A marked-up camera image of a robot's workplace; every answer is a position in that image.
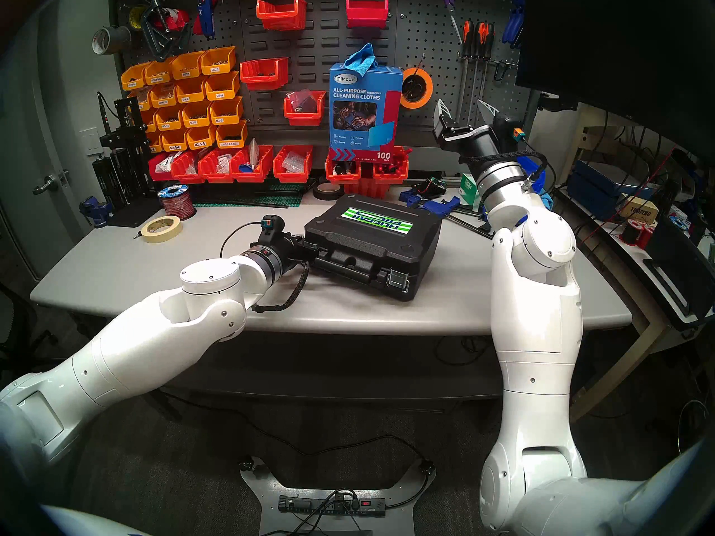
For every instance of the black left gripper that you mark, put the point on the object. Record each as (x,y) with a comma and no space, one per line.
(287,255)

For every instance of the orange tape roll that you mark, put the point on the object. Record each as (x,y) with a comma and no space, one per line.
(429,88)

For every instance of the blue bench vise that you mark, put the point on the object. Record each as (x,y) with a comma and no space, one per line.
(96,211)

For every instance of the yellow screw bin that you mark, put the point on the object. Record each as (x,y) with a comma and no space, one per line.
(169,121)
(163,99)
(222,91)
(201,141)
(160,76)
(226,116)
(218,66)
(149,123)
(196,119)
(174,144)
(155,145)
(134,81)
(191,95)
(230,139)
(188,70)
(142,100)

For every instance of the black white equipment case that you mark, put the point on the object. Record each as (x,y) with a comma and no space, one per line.
(681,267)

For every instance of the black carabiner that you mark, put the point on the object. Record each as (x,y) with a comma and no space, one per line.
(494,72)

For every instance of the white light switch plate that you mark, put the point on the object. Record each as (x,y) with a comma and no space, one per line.
(89,142)

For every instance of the red plastic bin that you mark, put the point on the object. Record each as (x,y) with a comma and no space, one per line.
(342,178)
(282,18)
(262,77)
(184,175)
(367,14)
(293,177)
(391,178)
(304,118)
(156,172)
(215,177)
(254,177)

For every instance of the black power strip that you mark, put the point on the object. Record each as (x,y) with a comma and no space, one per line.
(307,505)

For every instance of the black monitor mount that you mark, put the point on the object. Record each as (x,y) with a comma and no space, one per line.
(558,102)

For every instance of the orange black screwdriver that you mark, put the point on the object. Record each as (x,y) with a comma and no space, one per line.
(490,35)
(466,35)
(480,35)

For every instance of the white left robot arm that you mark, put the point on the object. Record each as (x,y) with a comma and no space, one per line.
(139,345)

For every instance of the green white wipes box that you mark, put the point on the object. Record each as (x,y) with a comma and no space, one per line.
(468,188)

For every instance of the blue cleaning cloths box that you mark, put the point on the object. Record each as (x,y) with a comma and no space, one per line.
(366,110)

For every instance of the clear blister pack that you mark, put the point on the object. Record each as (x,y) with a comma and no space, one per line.
(252,152)

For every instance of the red white hand tool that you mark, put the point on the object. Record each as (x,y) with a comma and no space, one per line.
(176,20)

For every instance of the dark table leg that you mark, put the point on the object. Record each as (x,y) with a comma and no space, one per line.
(167,406)

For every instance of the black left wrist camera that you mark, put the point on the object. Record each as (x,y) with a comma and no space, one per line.
(275,230)

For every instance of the black monitor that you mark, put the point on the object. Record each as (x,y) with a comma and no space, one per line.
(614,49)

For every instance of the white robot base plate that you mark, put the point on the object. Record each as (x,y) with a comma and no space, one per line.
(268,501)

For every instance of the black tool box green sticker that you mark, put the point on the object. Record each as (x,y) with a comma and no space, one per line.
(380,250)

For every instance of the black tape roll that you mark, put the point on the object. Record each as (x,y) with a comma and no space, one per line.
(327,197)

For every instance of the grey duct tape roll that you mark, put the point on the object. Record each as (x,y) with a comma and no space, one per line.
(117,38)

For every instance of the blue bar clamp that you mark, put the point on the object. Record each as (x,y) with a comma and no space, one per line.
(433,205)

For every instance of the beige masking tape roll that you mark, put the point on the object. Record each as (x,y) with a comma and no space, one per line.
(148,231)

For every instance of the blue plastic object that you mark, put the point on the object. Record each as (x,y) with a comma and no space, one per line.
(530,172)

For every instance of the clear bag of parts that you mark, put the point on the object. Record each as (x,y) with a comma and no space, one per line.
(293,161)
(223,163)
(301,100)

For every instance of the yellow tape roll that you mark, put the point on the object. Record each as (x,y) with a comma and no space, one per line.
(134,18)

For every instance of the black metal clamp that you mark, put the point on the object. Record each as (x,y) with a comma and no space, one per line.
(152,35)

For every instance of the dark pegboard wall panel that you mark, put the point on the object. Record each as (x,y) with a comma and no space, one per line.
(324,43)

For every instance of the blue storage box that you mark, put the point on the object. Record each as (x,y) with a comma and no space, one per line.
(592,188)

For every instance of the brown cardboard box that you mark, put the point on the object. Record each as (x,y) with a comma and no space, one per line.
(638,210)

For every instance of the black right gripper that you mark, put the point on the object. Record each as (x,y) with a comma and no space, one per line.
(475,141)

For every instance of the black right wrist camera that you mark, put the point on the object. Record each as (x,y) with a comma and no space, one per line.
(511,124)

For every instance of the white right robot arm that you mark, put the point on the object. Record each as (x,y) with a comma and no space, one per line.
(530,328)

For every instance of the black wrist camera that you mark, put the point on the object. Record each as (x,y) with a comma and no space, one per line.
(275,230)
(511,124)

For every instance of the blue microfiber cloth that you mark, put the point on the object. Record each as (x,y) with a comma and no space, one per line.
(362,57)

